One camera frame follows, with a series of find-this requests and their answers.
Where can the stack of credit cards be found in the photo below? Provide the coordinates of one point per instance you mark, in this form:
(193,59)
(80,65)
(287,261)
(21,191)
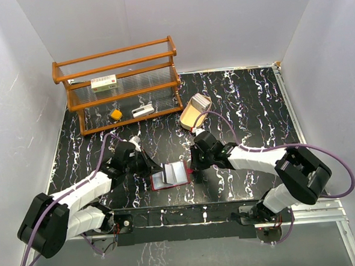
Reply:
(200,103)

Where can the beige oval tray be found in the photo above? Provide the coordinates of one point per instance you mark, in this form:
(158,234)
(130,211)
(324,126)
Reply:
(190,115)

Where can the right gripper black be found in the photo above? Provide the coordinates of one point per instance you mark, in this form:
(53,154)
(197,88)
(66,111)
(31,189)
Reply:
(196,165)

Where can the white red box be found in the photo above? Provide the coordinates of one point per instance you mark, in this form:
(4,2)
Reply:
(104,83)

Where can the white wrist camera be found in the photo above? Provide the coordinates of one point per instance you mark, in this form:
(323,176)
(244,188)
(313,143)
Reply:
(196,131)
(136,141)

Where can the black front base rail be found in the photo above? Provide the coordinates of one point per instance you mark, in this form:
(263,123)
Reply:
(182,222)

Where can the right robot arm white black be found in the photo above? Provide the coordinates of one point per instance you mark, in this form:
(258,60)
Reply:
(304,176)

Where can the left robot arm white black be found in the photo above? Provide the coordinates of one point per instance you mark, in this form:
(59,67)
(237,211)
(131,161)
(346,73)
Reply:
(51,220)

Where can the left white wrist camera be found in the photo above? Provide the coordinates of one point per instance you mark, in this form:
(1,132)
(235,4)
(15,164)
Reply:
(136,141)

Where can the wooden shelf rack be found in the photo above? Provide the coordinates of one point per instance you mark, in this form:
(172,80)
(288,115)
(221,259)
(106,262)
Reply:
(145,72)

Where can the white stapler-like object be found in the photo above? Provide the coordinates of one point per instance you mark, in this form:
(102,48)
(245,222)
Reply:
(143,111)

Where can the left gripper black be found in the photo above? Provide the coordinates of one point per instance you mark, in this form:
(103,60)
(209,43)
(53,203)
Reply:
(150,166)

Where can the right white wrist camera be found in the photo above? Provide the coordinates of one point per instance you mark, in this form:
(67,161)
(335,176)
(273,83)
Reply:
(196,131)

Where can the yellow square object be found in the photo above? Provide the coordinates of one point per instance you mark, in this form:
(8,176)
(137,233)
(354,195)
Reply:
(116,114)

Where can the red leather card holder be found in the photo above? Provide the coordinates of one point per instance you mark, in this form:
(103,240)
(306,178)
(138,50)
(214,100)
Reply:
(182,177)

